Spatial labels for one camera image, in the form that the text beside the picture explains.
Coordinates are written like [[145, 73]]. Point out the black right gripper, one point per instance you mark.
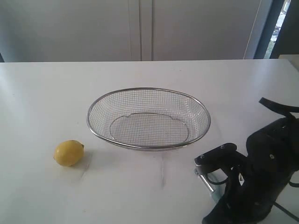
[[273, 157]]

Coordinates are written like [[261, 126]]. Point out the teal handled vegetable peeler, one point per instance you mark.
[[213, 182]]

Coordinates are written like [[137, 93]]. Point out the yellow lemon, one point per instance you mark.
[[68, 153]]

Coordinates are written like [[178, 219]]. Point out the oval metal mesh basket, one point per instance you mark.
[[148, 119]]

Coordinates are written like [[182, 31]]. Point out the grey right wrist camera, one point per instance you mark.
[[224, 156]]

